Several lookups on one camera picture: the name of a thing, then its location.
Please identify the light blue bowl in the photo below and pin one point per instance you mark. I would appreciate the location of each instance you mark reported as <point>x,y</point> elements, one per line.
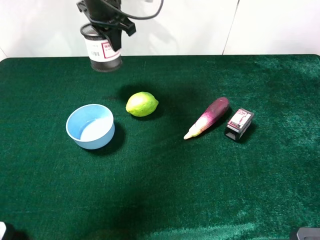
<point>91,126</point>

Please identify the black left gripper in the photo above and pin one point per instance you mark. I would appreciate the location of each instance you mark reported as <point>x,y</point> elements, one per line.
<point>105,16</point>

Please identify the grey object bottom right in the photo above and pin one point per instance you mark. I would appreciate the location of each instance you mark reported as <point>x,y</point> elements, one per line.
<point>305,233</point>

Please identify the yellow green lemon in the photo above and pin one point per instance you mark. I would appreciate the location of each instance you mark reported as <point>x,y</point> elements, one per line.
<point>141,104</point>

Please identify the small black box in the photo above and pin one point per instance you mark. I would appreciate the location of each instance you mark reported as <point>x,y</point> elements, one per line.
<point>238,124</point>

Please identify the purple white eggplant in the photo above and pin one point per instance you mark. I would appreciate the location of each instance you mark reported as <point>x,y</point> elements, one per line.
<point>210,116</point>

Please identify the green velvet table cloth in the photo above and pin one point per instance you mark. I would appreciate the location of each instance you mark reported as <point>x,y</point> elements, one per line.
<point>148,182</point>

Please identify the black mesh pen holder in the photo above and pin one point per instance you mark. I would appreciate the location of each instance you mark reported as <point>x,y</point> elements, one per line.
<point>102,57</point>

